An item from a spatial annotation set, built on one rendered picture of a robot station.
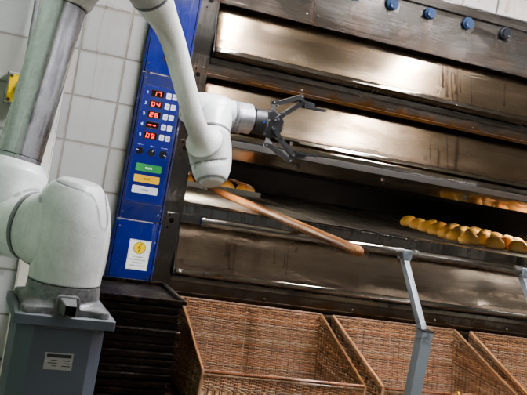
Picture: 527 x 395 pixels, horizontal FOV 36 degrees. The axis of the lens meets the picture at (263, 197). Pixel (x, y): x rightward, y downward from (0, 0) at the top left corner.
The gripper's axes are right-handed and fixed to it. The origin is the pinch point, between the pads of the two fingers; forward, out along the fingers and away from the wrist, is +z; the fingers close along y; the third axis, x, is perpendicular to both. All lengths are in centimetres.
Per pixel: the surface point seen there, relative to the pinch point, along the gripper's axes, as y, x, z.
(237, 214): 32, -55, -4
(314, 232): 29.2, -0.6, 5.4
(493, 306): 53, -55, 110
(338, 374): 79, -26, 34
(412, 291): 44, -9, 46
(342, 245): 29.6, 21.1, 5.5
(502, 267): 33, -19, 85
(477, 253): 33, -57, 98
